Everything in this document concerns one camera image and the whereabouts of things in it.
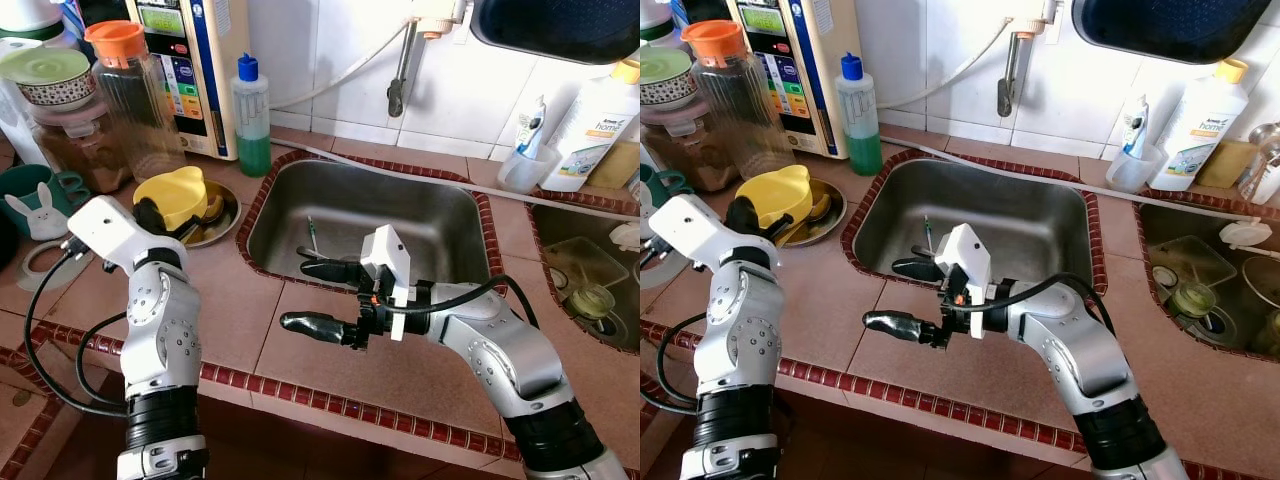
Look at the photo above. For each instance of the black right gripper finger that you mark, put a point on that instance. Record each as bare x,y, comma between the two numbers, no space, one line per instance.
898,325
915,268
315,327
330,270

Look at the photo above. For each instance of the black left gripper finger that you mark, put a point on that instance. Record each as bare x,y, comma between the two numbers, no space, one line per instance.
150,215
778,230
742,215
188,230

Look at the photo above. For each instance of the white green child utensil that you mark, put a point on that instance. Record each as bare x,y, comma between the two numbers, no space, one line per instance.
312,235
928,235

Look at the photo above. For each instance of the yellow plastic bear bowl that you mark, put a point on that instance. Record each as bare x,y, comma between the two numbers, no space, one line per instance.
790,190
185,190

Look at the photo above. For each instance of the shallow steel plate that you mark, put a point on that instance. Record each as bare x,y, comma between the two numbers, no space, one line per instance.
228,215
832,213

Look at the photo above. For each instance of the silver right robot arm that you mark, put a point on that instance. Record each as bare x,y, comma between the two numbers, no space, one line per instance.
1070,350
500,350

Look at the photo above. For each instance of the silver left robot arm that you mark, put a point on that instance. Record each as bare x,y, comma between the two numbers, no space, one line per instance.
160,330
740,330

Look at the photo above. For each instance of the maroon kitchen counter cabinet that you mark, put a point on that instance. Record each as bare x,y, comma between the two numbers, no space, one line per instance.
900,450
300,450

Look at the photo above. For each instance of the glass jar with brown contents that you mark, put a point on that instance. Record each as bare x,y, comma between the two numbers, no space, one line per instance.
690,160
80,160

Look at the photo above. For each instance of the green cup with white bunny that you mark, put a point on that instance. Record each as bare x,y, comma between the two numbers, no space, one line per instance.
45,215
655,190

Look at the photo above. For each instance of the clear pitcher with orange lid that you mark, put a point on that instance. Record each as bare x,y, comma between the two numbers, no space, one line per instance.
740,120
135,120

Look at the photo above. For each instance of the green dish soap bottle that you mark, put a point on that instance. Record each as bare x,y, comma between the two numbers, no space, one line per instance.
862,155
255,155

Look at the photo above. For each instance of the stainless steel sink basin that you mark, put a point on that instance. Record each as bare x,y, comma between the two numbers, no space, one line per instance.
1155,228
430,215
1040,215
548,225

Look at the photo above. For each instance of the white sink strainer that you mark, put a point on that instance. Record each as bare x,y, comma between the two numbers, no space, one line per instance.
1245,235
627,235

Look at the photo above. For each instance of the grey round lid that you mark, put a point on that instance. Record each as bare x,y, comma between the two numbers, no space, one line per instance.
35,280

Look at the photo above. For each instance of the patterned bowl with green lid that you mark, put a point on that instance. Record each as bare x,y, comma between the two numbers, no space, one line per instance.
50,68
665,68

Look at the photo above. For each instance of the cream water ionizer machine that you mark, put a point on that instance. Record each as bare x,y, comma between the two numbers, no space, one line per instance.
215,60
825,60

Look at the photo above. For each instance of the clear square container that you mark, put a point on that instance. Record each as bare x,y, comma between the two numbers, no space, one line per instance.
1190,260
575,260

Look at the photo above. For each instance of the small drinking glass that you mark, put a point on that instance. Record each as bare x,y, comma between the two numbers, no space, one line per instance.
592,303
1197,303

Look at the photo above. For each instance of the white detergent bottle yellow cap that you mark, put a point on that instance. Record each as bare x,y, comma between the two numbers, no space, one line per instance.
590,125
1195,125

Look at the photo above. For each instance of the chrome faucet with white fitting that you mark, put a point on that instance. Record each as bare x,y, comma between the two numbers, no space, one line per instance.
1008,95
398,95

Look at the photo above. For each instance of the black appliance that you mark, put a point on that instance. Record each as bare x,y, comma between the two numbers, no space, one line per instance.
100,10

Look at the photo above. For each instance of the clear plastic cup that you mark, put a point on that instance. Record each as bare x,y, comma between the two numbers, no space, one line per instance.
1128,175
520,175

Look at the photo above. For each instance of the white appliance with green band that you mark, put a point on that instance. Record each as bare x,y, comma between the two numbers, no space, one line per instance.
652,12
30,15

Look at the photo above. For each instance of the white blue tube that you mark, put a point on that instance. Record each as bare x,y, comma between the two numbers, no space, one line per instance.
530,125
1136,125

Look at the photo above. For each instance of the dark blue plastic tray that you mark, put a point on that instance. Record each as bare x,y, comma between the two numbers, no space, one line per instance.
560,25
1170,25

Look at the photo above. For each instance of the steel pot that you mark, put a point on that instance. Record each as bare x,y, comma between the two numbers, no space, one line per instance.
1265,285

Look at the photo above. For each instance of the clear utensil holder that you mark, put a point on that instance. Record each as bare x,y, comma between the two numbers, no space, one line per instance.
1262,185

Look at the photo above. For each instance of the long steel ladle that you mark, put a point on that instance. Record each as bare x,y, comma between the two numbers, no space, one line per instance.
1265,135

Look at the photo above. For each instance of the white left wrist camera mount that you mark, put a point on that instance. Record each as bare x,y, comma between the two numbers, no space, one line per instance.
110,230
705,228

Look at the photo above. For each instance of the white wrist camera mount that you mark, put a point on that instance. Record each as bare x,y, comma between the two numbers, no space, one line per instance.
385,255
962,252
705,228
110,230

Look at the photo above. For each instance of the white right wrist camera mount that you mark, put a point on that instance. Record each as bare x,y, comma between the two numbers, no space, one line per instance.
385,255
962,252

